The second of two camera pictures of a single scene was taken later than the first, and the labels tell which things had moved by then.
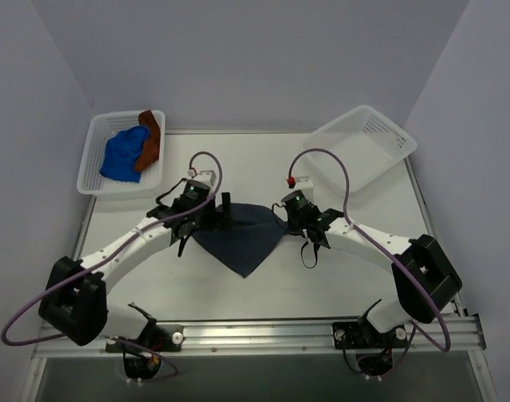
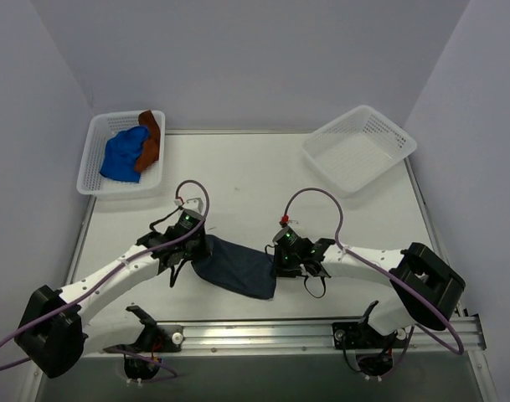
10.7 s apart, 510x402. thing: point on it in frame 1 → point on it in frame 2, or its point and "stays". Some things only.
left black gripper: x=218 y=212 → x=198 y=245
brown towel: x=150 y=152 stays
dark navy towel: x=254 y=231 → x=239 y=268
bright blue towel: x=121 y=152 stays
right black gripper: x=290 y=219 → x=277 y=261
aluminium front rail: x=315 y=338 stays
